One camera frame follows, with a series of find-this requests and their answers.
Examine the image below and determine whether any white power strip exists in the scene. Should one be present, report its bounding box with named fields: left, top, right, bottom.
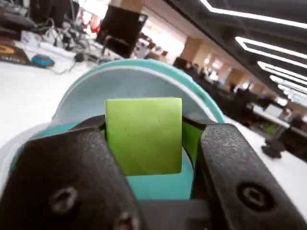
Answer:
left=39, top=42, right=75, bottom=58

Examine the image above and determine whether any black mat yellow logo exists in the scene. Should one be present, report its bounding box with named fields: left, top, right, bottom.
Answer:
left=0, top=40, right=32, bottom=65

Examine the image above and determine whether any green lego block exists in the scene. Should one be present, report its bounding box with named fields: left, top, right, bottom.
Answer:
left=105, top=97, right=182, bottom=177

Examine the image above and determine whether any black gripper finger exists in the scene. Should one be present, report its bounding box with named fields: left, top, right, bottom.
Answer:
left=0, top=115, right=147, bottom=230
left=181, top=115, right=307, bottom=230

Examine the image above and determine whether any teal whale-shaped bin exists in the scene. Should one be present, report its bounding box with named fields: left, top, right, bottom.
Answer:
left=0, top=58, right=227, bottom=201

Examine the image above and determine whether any blue computer mouse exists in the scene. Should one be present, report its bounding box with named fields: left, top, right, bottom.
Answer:
left=31, top=54, right=55, bottom=69

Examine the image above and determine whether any black office chair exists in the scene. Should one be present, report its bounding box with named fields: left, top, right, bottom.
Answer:
left=260, top=140, right=286, bottom=159

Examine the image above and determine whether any black computer monitor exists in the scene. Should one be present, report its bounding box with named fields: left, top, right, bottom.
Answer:
left=95, top=5, right=149, bottom=58

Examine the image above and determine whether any white box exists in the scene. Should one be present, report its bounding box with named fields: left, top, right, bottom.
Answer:
left=20, top=30, right=41, bottom=47

